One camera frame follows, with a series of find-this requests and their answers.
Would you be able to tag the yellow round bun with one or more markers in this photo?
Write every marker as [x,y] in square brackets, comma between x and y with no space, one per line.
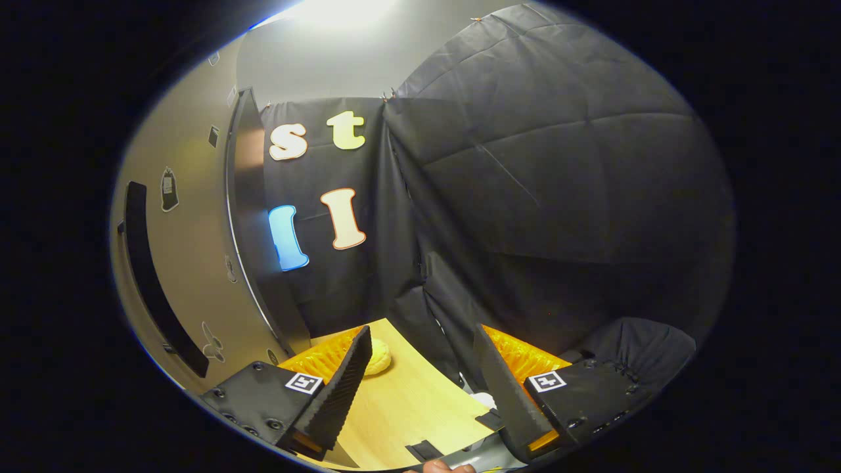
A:
[380,360]

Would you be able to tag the black backdrop cloth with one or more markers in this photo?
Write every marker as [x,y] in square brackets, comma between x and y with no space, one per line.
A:
[558,197]

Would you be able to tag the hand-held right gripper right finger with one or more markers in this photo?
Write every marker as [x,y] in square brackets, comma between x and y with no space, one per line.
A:
[506,401]

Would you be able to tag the beige cabinet door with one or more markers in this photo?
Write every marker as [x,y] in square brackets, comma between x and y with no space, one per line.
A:
[190,263]

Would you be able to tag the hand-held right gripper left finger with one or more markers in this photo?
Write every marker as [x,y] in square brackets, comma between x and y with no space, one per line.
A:
[341,394]

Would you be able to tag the small white object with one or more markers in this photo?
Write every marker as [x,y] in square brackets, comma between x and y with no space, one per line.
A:
[485,399]

